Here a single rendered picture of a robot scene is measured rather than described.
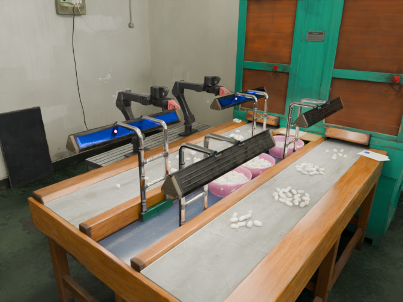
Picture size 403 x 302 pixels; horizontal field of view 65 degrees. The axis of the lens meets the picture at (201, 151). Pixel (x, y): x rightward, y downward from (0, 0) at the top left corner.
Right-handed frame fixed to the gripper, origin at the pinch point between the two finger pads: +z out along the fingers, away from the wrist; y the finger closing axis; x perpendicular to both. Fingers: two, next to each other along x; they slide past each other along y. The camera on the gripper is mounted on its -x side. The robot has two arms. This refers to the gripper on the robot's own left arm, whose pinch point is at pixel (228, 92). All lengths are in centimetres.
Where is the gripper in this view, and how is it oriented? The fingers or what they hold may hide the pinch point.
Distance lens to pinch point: 244.8
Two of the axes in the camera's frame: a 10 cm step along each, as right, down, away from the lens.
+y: 5.8, -2.8, 7.7
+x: -0.4, 9.3, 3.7
